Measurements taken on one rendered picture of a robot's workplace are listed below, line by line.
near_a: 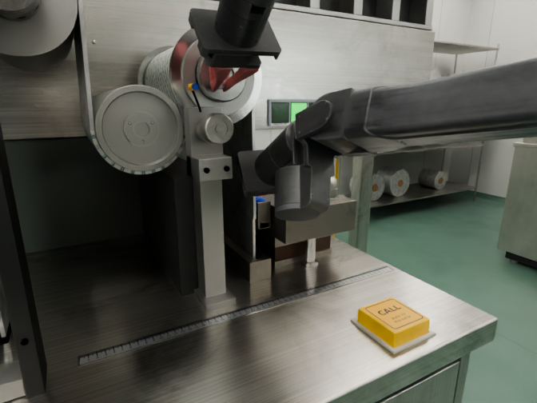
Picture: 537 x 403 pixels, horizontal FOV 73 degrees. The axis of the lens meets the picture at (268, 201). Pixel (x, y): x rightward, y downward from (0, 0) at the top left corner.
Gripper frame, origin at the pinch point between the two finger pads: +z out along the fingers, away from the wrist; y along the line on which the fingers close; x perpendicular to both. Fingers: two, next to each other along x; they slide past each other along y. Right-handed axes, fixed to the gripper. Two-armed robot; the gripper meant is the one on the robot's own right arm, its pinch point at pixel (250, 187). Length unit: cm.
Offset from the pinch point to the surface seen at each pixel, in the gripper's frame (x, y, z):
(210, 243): -8.8, -10.1, -2.5
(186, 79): 13.9, -11.2, -11.5
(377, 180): 53, 255, 221
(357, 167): 16, 71, 48
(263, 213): -4.7, 2.0, 1.4
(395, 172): 58, 282, 219
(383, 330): -26.5, 6.5, -15.5
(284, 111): 25.6, 25.1, 19.8
